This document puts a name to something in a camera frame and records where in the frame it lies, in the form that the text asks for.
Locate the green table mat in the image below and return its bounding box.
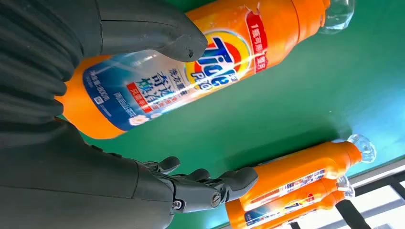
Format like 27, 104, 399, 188
57, 0, 405, 229

